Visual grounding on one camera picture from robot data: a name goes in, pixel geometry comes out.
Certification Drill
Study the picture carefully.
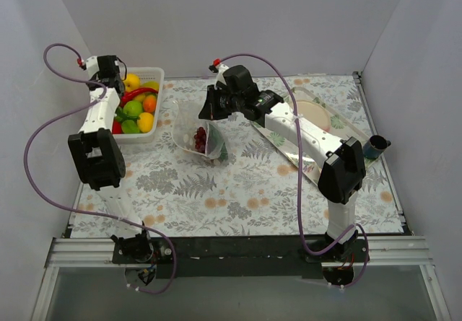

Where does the purple grape bunch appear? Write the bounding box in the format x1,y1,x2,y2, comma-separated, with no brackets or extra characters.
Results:
193,126,207,154

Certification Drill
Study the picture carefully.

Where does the green cucumber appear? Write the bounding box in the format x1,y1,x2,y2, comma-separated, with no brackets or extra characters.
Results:
206,123,226,159

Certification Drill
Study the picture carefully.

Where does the clear zip top bag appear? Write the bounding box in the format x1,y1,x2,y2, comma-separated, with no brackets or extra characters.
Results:
171,101,228,161

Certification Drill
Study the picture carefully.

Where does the small green pepper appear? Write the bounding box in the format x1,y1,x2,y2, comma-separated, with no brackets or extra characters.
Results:
114,107,139,123

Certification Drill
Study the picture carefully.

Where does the orange green mango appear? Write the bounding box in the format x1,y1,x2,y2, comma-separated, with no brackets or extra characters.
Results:
142,94,157,113

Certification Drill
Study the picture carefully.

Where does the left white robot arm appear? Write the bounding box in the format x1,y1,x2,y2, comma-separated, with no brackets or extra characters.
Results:
68,55,154,263

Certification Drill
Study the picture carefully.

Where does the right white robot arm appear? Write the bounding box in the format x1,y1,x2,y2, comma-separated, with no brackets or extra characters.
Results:
199,61,366,262

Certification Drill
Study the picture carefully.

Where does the yellow apple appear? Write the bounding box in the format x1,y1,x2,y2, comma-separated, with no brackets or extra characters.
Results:
123,74,141,92

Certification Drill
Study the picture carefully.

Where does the red chili pepper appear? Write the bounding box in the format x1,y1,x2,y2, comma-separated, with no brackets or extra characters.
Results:
120,87,158,107

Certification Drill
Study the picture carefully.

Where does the white plastic basket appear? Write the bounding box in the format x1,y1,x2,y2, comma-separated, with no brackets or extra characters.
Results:
112,67,165,144

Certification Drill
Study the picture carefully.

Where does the green apple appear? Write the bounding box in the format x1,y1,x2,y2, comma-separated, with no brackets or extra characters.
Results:
123,100,144,117

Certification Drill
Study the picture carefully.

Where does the red apple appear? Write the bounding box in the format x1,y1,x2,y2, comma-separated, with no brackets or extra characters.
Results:
111,120,123,135

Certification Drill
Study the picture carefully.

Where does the floral rectangular tray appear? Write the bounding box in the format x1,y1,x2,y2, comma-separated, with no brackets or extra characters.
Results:
253,87,370,166

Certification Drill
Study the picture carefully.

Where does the yellow lemon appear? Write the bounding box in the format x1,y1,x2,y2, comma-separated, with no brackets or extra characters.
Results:
137,112,154,133

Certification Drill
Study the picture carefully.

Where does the beige pink round plate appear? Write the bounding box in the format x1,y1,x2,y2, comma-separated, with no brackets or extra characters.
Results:
296,100,331,132

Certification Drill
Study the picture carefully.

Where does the floral table mat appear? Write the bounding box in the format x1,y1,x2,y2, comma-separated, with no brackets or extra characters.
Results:
70,76,404,238

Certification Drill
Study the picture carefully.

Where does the dark blue mug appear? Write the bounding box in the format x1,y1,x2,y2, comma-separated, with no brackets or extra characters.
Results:
362,135,391,160

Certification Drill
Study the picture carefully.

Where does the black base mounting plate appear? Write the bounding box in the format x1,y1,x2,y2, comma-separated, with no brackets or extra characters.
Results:
111,233,368,279

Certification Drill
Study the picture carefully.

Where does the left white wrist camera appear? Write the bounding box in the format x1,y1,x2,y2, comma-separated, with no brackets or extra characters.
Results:
77,56,99,77

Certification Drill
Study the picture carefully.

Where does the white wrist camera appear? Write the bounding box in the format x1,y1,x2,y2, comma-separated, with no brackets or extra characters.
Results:
77,56,99,77
209,59,229,85

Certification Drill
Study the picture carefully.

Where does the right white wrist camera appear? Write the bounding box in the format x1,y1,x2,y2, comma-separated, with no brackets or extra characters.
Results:
209,59,229,85

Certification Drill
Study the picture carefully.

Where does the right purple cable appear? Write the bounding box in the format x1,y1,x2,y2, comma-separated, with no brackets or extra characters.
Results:
219,53,371,289

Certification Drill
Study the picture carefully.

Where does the aluminium frame rail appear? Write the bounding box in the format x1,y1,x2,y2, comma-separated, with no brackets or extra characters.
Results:
45,235,433,267

